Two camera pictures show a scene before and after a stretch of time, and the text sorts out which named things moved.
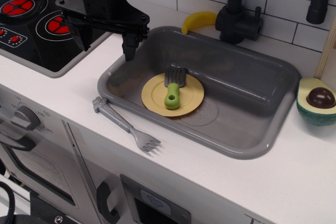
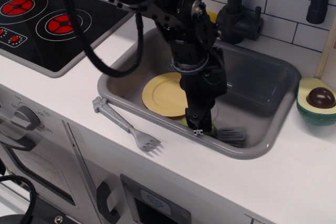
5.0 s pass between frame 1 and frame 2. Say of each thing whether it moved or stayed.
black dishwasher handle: stayed
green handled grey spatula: moved
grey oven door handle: stayed
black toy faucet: stayed
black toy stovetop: stayed
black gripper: moved
